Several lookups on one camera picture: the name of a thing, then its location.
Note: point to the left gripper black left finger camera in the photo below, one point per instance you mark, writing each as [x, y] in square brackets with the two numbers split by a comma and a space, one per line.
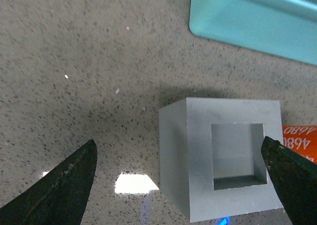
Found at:
[58, 198]

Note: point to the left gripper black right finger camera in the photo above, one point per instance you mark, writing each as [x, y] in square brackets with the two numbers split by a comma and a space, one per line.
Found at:
[294, 179]

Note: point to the gray cube with square hole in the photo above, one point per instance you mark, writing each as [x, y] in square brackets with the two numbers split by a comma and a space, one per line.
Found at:
[210, 161]

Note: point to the blue plastic box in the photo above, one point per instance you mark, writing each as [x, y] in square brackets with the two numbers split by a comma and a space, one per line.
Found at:
[286, 28]

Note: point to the orange cylinder marked 4680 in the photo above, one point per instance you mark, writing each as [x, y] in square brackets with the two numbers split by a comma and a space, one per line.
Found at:
[301, 139]

